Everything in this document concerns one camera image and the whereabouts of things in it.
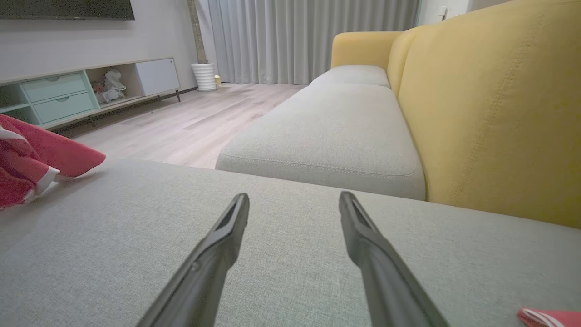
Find yellow sofa armrest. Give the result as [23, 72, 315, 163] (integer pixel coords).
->
[331, 31, 404, 69]

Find red Bulls 23 jersey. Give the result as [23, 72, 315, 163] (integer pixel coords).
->
[517, 307, 581, 327]

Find red shorts with white stripe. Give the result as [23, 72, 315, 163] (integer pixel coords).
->
[0, 114, 106, 210]

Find mint green cabinet drawer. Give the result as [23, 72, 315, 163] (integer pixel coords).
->
[21, 72, 88, 103]
[32, 92, 96, 124]

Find white soft toy doll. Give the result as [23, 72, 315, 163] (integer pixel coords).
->
[102, 68, 127, 102]

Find yellow sofa backrest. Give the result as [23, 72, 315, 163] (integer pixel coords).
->
[387, 0, 581, 229]

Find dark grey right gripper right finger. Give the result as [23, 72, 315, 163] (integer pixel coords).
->
[338, 191, 450, 327]

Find white cabinet door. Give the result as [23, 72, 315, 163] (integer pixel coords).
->
[134, 58, 181, 96]

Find white ribbed planter pot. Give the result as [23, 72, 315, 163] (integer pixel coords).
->
[191, 62, 218, 92]

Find long grey sofa seat cushion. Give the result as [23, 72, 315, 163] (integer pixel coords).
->
[215, 84, 426, 201]

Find grey pleated curtain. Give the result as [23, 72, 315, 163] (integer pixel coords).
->
[208, 0, 421, 86]

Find black wall television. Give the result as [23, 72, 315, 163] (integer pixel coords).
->
[0, 0, 136, 21]

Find large grey sofa chaise cushion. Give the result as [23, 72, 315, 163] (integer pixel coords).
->
[0, 159, 581, 327]

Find low wooden TV cabinet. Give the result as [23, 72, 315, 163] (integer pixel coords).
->
[0, 57, 182, 133]

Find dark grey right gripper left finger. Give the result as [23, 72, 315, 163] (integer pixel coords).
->
[136, 193, 251, 327]

